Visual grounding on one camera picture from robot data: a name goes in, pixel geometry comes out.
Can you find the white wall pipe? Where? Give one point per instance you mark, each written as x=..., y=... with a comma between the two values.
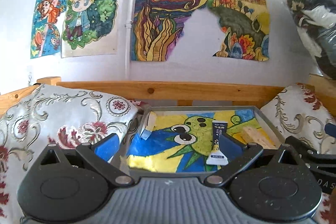
x=128, y=27

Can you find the orange-haired girl drawing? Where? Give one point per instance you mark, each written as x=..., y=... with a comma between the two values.
x=45, y=36

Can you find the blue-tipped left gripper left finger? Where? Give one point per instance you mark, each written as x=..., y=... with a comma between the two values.
x=96, y=157

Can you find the floral white bedspread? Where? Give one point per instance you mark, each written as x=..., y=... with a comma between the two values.
x=44, y=180

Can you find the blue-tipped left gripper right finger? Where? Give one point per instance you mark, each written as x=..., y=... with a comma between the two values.
x=233, y=157

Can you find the grey metal tray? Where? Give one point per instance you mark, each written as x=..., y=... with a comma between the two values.
x=266, y=128

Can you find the starry night swirl drawing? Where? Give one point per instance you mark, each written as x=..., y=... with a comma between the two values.
x=157, y=27

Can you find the pale wafer biscuit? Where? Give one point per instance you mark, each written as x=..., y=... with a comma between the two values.
x=251, y=135

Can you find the autumn landscape drawing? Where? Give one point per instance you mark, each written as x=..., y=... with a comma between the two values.
x=246, y=25

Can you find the blond boy drawing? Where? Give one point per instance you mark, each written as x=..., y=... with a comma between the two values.
x=90, y=28

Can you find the dark blue snack stick packet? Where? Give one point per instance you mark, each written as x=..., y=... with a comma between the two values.
x=216, y=157

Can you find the wooden bed frame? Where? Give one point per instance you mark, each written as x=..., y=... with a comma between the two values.
x=183, y=92

